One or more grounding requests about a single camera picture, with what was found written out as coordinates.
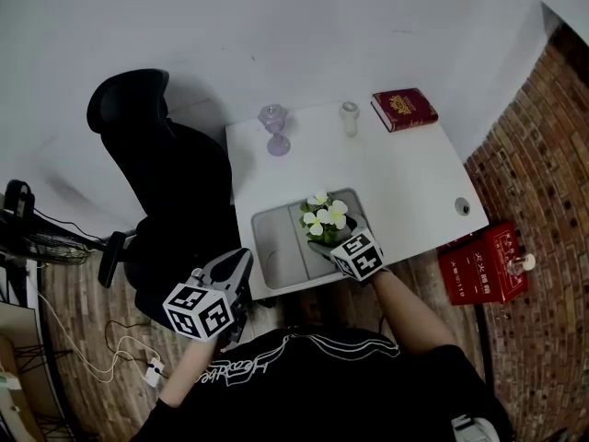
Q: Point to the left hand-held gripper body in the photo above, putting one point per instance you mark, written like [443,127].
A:
[198,311]

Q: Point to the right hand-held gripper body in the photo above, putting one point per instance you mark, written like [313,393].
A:
[359,253]

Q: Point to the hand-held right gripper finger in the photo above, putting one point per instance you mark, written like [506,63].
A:
[357,224]
[319,248]

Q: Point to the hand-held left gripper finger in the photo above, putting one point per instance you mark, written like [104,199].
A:
[243,265]

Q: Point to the white potted flower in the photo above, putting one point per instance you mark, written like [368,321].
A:
[324,221]

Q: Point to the grey tray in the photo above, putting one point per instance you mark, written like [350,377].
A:
[280,247]

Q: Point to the person's left forearm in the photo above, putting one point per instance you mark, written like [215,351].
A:
[188,371]

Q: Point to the person's right forearm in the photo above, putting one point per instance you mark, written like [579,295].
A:
[407,313]

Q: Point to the white power adapter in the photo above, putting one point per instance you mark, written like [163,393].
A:
[153,372]

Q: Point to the red box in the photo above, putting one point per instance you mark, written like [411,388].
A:
[478,267]

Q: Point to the red hardcover book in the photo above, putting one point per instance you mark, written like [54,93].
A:
[405,108]

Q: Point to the purple glass goblet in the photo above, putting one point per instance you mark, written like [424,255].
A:
[275,129]

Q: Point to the black office chair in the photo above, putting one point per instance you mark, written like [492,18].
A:
[161,164]

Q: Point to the person's black printed shirt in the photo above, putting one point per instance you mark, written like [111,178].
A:
[331,389]

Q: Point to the black floor fan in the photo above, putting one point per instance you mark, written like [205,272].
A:
[32,233]

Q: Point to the light wooden side desk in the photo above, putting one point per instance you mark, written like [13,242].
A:
[18,366]

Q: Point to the white waist device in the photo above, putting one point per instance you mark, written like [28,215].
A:
[474,428]

